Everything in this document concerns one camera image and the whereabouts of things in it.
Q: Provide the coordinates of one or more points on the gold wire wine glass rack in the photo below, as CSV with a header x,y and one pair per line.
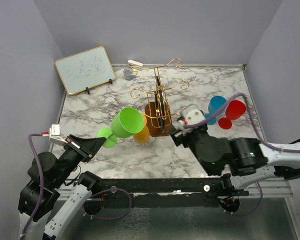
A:
x,y
157,112

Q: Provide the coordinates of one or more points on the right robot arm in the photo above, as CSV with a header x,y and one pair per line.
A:
x,y
238,162

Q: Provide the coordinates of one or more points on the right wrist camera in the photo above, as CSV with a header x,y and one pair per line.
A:
x,y
190,116

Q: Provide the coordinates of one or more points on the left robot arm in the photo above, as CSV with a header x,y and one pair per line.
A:
x,y
48,173

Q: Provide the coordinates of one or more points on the yellow wine glass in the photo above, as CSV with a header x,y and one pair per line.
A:
x,y
144,135

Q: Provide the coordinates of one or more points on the green wine glass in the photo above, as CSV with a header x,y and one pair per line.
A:
x,y
125,124

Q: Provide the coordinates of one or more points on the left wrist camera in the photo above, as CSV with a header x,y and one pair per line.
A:
x,y
54,135

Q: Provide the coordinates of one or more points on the blue wine glass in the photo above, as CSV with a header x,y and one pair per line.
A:
x,y
215,103

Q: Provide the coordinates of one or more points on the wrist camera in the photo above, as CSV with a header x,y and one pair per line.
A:
x,y
54,135
190,116

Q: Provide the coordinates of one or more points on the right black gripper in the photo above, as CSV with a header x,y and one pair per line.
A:
x,y
181,137

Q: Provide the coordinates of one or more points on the red wine glass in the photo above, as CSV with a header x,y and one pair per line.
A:
x,y
234,111

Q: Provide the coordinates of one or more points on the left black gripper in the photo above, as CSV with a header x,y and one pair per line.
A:
x,y
87,148

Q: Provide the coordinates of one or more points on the white eraser block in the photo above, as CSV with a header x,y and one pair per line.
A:
x,y
132,63

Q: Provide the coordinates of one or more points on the small whiteboard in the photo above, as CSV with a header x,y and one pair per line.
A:
x,y
85,70

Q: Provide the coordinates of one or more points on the black front mounting rail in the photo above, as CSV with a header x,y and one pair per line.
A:
x,y
161,192

